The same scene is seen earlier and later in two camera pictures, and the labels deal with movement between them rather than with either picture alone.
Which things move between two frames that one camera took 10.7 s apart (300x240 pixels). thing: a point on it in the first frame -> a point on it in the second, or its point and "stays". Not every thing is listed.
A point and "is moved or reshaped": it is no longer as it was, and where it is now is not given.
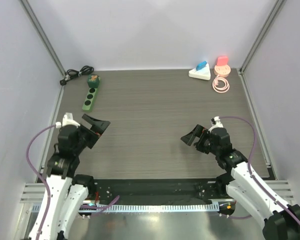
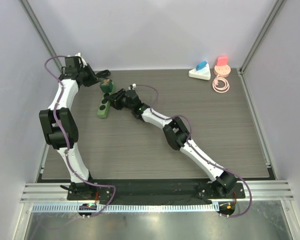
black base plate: [158, 190] stays
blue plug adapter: [201, 65] stays
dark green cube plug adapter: [93, 81] is moved or reshaped
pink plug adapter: [222, 60] stays
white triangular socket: [204, 73] stays
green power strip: [89, 100] -> [104, 107]
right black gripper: [201, 137] -> [116, 100]
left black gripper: [98, 127] -> [93, 79]
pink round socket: [222, 70] stays
